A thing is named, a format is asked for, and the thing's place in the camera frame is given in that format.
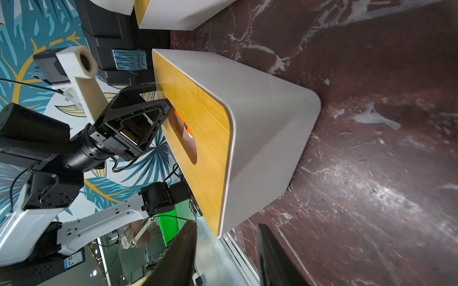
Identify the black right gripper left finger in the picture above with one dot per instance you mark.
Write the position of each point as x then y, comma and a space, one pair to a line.
177, 266

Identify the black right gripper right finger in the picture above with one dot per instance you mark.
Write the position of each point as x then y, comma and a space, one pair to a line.
276, 269

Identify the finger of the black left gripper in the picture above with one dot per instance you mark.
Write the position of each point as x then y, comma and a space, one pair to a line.
130, 124

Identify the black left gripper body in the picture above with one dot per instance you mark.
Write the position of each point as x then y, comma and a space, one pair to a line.
89, 155

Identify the white plastic tissue box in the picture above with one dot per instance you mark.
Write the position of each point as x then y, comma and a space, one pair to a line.
181, 15

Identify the yellow wooden box lid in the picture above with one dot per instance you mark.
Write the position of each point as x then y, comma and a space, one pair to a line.
141, 7

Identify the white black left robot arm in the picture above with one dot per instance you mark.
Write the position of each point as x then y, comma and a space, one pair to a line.
34, 246

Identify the black plastic toolbox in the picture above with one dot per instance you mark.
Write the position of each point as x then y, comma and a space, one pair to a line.
106, 31

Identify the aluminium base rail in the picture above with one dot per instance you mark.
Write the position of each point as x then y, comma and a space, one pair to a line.
220, 261

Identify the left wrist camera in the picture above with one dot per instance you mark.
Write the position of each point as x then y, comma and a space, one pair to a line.
75, 68

